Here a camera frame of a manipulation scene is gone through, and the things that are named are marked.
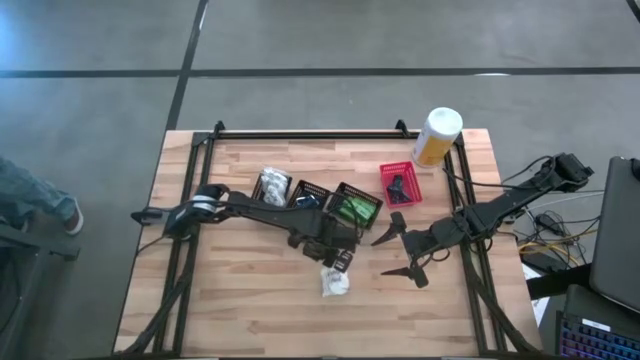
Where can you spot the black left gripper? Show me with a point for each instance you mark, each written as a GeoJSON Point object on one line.
{"type": "Point", "coordinates": [325, 240]}

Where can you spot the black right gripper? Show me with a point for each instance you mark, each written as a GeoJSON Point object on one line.
{"type": "Point", "coordinates": [425, 240]}

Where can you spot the clear vanity pack bag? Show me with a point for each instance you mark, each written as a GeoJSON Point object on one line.
{"type": "Point", "coordinates": [277, 197]}
{"type": "Point", "coordinates": [334, 284]}
{"type": "Point", "coordinates": [274, 187]}
{"type": "Point", "coordinates": [274, 175]}

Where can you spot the green shampoo bottle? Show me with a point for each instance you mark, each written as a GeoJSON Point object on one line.
{"type": "Point", "coordinates": [360, 209]}
{"type": "Point", "coordinates": [352, 214]}
{"type": "Point", "coordinates": [366, 204]}

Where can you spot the dark toiletry tube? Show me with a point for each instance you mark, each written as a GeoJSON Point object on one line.
{"type": "Point", "coordinates": [398, 181]}
{"type": "Point", "coordinates": [400, 196]}

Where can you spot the blue disposable razor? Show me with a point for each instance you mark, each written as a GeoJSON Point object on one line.
{"type": "Point", "coordinates": [306, 202]}

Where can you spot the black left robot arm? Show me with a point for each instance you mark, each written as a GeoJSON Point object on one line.
{"type": "Point", "coordinates": [260, 212]}

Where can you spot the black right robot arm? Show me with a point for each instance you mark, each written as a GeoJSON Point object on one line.
{"type": "Point", "coordinates": [505, 202]}

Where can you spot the black slotted plastic basket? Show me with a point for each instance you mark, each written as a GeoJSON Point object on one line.
{"type": "Point", "coordinates": [350, 192]}
{"type": "Point", "coordinates": [257, 190]}
{"type": "Point", "coordinates": [312, 192]}

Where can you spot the red slotted plastic basket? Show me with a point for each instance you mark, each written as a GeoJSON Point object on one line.
{"type": "Point", "coordinates": [395, 172]}

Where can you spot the white yellow wipes canister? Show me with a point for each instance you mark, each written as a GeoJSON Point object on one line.
{"type": "Point", "coordinates": [437, 140]}

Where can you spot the black power brick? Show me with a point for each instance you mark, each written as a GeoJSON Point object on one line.
{"type": "Point", "coordinates": [542, 261]}

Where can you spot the white paper sheet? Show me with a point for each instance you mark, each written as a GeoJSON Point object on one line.
{"type": "Point", "coordinates": [537, 307]}

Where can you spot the backlit black keyboard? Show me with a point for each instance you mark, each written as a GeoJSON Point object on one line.
{"type": "Point", "coordinates": [595, 345]}

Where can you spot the grey laptop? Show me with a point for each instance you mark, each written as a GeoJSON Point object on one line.
{"type": "Point", "coordinates": [617, 235]}

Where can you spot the grey metal stand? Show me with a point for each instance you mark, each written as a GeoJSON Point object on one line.
{"type": "Point", "coordinates": [30, 245]}

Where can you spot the person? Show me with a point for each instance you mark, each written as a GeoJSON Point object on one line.
{"type": "Point", "coordinates": [30, 192]}

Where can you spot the black metal table frame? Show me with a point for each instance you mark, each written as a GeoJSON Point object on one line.
{"type": "Point", "coordinates": [310, 135]}

